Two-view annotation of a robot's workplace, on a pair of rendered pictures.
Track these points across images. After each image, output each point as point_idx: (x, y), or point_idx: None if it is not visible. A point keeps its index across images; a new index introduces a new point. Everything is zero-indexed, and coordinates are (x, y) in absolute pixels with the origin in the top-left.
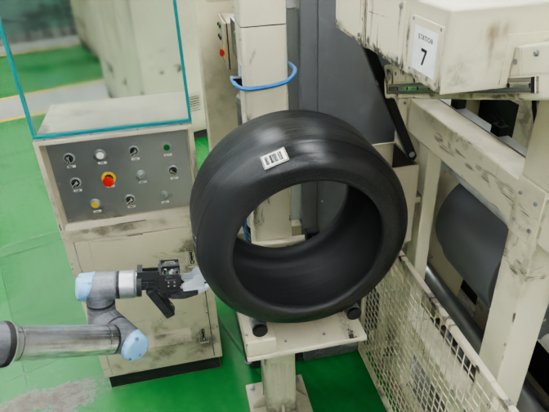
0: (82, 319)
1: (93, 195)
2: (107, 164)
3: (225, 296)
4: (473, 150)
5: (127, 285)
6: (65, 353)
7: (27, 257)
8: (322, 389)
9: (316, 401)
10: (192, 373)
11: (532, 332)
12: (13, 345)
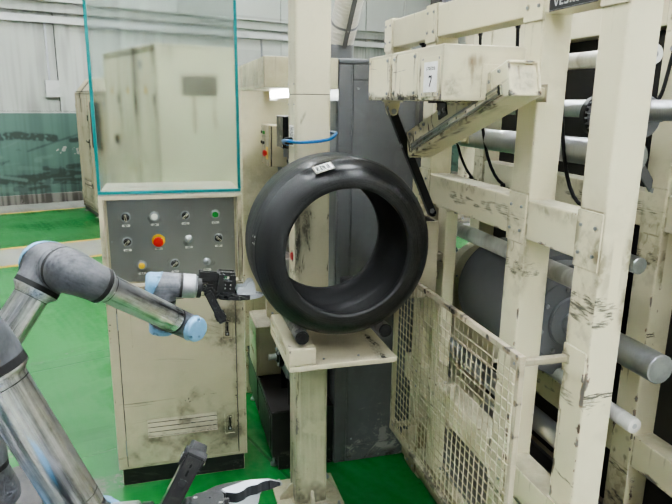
0: (90, 430)
1: (141, 256)
2: (159, 226)
3: (276, 291)
4: (478, 190)
5: (191, 282)
6: (144, 309)
7: None
8: (352, 485)
9: (346, 494)
10: (213, 474)
11: (535, 331)
12: (111, 280)
